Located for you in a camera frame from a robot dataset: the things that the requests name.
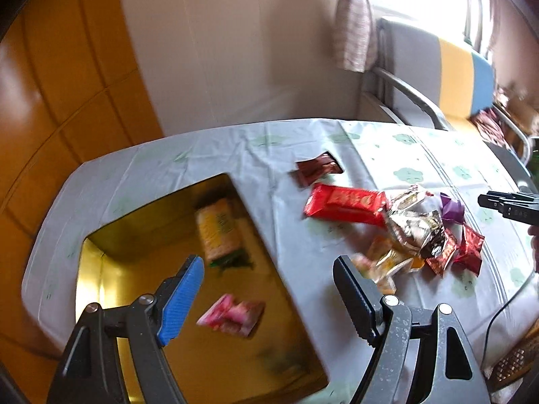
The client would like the dark red floral cloth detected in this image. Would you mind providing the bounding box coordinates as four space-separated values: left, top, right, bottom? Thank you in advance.
472 88 539 148

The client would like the checked curtain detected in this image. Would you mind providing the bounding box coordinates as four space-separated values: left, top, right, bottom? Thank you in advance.
328 0 377 73

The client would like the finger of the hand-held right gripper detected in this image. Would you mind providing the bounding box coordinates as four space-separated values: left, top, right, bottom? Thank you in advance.
499 201 539 222
478 191 539 210

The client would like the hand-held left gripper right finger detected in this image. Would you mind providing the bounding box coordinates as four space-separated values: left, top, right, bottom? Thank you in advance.
332 255 493 404

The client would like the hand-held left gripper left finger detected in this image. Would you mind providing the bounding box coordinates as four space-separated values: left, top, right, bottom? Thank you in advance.
46 255 205 404

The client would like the pink patterned snack packet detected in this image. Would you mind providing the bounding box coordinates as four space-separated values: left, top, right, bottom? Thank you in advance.
196 294 266 339

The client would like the dark brown snack packet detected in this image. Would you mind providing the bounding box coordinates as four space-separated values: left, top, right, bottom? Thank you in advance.
295 151 345 188

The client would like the purple candy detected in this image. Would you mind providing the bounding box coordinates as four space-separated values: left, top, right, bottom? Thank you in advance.
438 192 466 224

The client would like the brown woven basket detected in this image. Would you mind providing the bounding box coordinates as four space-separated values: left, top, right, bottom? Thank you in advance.
490 332 539 392

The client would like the wooden wardrobe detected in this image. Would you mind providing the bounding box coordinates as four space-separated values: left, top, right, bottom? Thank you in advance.
0 0 165 404

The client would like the gold metal tin box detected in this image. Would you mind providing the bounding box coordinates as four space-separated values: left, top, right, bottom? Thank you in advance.
75 172 331 404

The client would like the pale green-flowered tablecloth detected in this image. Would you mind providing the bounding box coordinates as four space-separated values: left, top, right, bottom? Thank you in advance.
23 118 539 404

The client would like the large red snack packet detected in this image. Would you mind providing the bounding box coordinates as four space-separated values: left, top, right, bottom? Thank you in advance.
304 183 390 229

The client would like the black cable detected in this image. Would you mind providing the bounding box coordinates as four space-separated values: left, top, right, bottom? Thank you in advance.
482 286 539 367

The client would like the silver foil snack packet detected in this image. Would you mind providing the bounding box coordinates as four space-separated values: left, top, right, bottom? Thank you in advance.
381 185 447 259

